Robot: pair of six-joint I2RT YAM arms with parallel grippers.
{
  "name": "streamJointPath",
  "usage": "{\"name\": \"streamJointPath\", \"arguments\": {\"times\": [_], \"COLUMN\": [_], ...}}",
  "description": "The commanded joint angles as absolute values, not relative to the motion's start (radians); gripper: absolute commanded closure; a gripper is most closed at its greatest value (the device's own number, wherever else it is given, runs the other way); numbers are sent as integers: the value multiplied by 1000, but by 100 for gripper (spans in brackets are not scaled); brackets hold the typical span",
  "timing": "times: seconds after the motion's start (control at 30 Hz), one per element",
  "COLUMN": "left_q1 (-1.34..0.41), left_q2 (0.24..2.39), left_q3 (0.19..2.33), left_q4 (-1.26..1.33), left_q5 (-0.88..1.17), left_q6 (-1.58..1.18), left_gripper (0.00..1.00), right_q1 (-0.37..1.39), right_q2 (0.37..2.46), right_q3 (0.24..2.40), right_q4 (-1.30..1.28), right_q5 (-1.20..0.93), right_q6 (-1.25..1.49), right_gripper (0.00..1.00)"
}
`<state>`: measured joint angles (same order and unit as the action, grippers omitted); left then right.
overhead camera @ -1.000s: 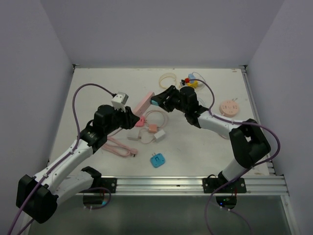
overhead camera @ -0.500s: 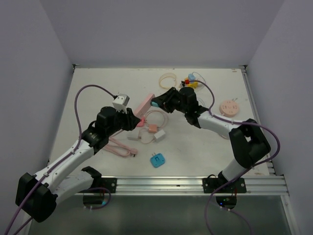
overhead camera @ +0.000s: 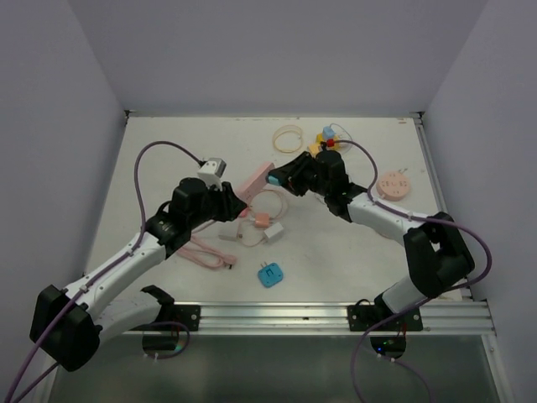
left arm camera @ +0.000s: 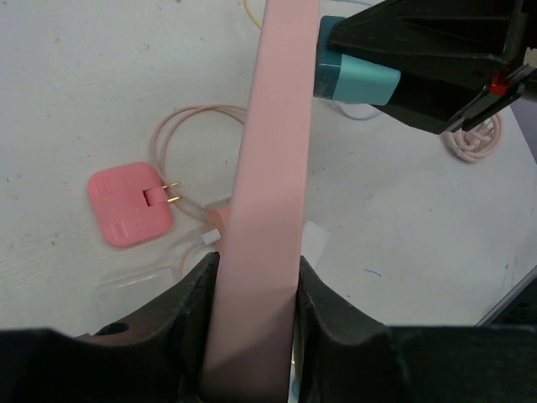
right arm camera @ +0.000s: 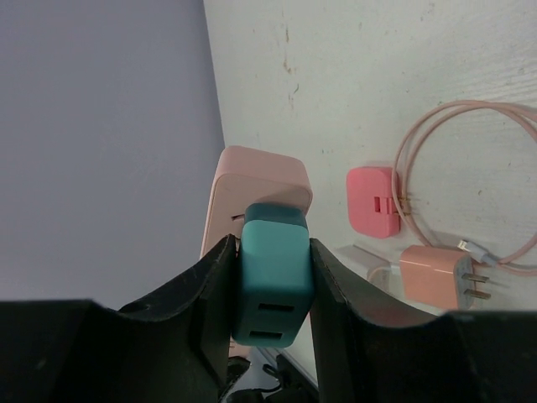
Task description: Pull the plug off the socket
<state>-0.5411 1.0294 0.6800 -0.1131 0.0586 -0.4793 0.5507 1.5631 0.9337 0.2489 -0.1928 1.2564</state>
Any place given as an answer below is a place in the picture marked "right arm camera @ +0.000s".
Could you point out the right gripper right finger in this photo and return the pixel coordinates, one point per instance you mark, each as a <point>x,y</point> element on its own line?
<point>371,347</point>

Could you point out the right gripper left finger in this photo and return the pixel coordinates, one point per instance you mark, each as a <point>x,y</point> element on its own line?
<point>168,346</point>

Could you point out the orange small charger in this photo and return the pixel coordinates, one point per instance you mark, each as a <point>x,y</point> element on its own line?
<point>442,278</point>

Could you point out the teal plug adapter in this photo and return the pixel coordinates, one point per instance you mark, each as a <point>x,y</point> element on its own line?
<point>276,285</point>

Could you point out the pink plug adapter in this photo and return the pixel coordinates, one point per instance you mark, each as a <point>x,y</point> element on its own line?
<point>370,202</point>

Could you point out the pink rectangular power strip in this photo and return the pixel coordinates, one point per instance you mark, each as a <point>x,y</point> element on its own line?
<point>245,176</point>

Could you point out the white large charger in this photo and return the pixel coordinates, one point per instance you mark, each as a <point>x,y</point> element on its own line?
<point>378,271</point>

